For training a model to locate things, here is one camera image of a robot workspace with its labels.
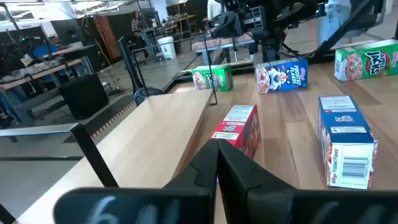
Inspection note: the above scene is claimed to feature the green Apple Jacks cereal box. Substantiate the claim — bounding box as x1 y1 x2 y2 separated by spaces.
333 39 398 82
191 64 234 93

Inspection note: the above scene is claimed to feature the brown patterned panel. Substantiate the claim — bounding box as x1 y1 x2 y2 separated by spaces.
92 14 123 62

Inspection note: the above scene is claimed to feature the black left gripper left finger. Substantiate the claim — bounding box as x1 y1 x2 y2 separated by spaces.
53 138 219 224

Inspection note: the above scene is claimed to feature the person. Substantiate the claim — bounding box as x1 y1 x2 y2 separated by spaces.
206 0 222 20
130 11 142 32
317 0 353 48

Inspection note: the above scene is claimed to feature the white bucket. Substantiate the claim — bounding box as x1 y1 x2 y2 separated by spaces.
157 36 177 60

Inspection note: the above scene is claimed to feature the cluttered workbench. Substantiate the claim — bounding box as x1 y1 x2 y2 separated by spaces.
0 43 96 125

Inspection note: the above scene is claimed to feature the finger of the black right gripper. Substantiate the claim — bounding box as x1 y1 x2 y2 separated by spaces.
207 14 233 39
231 12 244 37

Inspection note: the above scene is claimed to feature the red Froot Loops cereal box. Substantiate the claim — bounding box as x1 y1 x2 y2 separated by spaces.
210 104 262 159

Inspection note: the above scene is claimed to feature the black hazard-striped floor mat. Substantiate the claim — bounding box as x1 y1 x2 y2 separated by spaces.
62 93 137 144

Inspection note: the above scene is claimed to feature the black cube speaker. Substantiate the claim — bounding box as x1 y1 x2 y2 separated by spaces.
58 73 109 121

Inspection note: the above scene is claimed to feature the wooden top bench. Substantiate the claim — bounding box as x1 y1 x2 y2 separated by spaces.
191 32 256 66

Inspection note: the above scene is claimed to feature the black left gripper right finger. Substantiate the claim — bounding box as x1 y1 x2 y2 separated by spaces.
217 138 398 224

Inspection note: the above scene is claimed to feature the blue Frosted Flakes cereal box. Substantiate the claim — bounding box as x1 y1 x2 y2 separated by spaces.
317 95 379 190
254 57 309 95

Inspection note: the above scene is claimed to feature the black floor stand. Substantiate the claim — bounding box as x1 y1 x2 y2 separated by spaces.
117 35 144 94

